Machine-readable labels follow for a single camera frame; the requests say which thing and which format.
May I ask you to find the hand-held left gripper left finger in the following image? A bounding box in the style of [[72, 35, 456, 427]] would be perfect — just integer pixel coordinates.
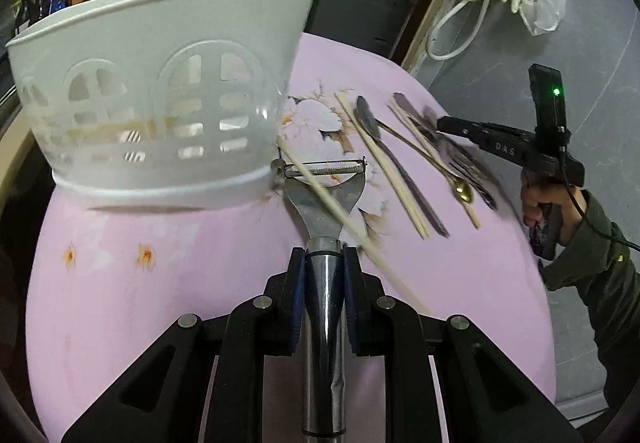
[[60, 247, 307, 443]]

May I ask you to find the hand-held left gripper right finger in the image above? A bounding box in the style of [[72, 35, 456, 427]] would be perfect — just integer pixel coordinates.
[[342, 246, 583, 443]]

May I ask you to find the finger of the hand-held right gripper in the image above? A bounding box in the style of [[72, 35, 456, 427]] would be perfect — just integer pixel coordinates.
[[435, 116, 481, 144]]

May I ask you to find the steel peeler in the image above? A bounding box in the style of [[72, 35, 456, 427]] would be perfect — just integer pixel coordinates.
[[270, 157, 369, 437]]

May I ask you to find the white plastic basket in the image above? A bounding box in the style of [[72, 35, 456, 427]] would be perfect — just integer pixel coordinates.
[[5, 0, 321, 212]]

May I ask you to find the person's right forearm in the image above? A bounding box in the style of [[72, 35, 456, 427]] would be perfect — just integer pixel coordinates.
[[541, 190, 640, 376]]

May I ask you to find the person's right hand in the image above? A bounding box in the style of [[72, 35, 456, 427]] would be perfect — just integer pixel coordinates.
[[520, 172, 587, 247]]

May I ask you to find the clear plastic bag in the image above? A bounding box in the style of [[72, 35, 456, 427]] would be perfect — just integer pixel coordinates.
[[520, 0, 572, 37]]

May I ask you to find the steel spoon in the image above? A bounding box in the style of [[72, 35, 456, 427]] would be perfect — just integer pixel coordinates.
[[355, 96, 450, 238]]

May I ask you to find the pink floral tablecloth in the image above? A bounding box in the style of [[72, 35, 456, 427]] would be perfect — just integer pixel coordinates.
[[25, 32, 559, 443]]

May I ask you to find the black cabinet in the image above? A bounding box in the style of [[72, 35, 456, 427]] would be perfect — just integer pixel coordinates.
[[304, 0, 417, 60]]

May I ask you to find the gold long-handled spoon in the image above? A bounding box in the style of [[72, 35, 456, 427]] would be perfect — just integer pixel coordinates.
[[375, 119, 475, 205]]

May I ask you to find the white hose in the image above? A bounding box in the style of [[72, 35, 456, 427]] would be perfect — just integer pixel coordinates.
[[425, 0, 502, 62]]

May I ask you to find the black cable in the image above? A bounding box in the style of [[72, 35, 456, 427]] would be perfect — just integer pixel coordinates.
[[562, 145, 640, 251]]

